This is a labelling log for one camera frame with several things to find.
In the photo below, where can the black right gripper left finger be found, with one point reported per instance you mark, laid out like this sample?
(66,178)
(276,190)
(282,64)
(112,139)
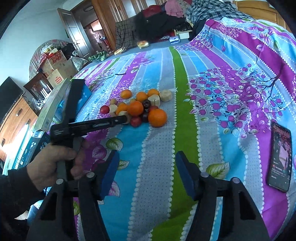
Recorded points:
(55,218)

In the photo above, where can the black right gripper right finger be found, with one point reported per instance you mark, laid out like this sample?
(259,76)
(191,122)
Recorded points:
(240,220)

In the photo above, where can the red tomato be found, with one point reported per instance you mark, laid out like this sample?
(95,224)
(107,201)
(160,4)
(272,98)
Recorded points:
(104,109)
(135,121)

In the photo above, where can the left hand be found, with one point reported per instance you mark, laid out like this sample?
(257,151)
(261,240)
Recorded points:
(42,170)

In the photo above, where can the long grey white box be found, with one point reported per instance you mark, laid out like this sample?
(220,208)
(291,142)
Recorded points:
(49,109)

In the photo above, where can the blue cardboard box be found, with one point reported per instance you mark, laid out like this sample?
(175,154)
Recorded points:
(75,99)

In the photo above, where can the wooden dresser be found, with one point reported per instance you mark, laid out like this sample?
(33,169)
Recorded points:
(19,116)

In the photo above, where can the banana chunk left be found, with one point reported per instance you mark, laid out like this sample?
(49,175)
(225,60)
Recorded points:
(112,110)

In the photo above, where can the banana chunk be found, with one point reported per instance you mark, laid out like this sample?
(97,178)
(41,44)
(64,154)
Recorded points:
(112,110)
(127,115)
(155,100)
(166,95)

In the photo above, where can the longan back left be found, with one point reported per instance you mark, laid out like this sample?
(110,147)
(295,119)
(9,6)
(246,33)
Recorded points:
(113,101)

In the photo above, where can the banana chunk centre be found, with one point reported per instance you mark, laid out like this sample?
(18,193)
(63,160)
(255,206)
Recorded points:
(127,115)

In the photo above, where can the oval orange kumquat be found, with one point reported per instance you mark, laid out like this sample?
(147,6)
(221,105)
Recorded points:
(121,107)

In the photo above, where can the black smartphone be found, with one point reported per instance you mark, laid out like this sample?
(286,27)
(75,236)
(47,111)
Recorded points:
(280,165)

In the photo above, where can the cardboard boxes stack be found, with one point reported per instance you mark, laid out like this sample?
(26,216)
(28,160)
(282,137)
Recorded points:
(57,68)

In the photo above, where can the far left orange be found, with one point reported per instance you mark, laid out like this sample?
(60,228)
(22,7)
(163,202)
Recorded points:
(126,94)

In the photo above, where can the large orange centre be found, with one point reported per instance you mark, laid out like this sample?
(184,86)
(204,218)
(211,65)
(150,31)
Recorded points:
(135,108)

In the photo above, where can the black television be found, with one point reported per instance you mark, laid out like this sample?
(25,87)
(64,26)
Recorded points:
(10,92)

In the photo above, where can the dark plum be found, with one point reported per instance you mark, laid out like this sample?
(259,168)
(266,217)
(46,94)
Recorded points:
(144,117)
(146,104)

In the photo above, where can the orange back middle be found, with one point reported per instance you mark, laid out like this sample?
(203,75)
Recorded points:
(141,96)

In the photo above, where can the small red tomato hidden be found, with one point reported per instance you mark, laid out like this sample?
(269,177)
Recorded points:
(152,107)

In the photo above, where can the orange with stem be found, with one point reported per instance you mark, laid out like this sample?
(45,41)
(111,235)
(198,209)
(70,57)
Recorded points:
(157,118)

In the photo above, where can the orange back right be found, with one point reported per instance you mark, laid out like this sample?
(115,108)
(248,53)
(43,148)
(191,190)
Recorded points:
(152,92)

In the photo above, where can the banana chunk back right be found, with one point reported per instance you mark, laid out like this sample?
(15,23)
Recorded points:
(155,100)

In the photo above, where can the wooden door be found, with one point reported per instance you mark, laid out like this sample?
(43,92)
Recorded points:
(76,33)

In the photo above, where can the banana chunk far back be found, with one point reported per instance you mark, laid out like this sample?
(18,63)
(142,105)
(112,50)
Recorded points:
(166,95)

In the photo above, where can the snack packet on bed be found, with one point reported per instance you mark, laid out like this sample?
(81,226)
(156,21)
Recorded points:
(142,44)

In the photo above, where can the colourful floral bed sheet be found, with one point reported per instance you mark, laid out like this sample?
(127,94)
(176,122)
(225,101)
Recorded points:
(228,85)

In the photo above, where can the tissue pack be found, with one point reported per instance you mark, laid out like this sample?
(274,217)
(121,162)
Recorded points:
(174,40)

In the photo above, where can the pile of clothes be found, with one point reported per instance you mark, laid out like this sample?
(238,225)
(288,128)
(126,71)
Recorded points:
(156,21)

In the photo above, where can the wooden headboard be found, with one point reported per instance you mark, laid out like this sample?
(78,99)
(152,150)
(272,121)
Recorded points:
(261,10)

